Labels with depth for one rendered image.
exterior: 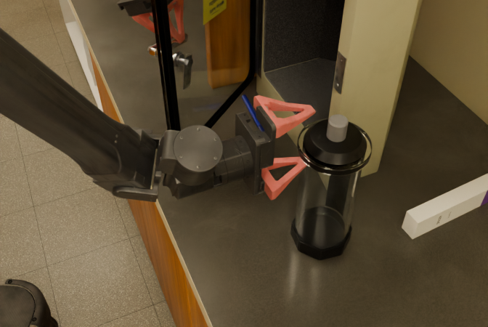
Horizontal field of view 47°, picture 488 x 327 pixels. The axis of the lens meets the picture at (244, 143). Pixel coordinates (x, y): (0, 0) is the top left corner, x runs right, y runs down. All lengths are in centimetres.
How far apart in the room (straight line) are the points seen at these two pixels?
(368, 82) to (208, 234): 37
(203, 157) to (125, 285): 147
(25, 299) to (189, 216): 92
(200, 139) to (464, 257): 55
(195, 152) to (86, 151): 12
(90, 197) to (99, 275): 38
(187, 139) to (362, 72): 36
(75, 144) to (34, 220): 175
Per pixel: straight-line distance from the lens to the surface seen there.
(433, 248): 103
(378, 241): 101
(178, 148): 64
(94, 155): 63
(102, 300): 207
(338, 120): 80
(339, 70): 90
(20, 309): 184
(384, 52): 91
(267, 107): 72
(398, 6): 87
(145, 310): 202
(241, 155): 72
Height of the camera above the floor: 174
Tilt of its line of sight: 44 degrees down
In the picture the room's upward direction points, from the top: straight up
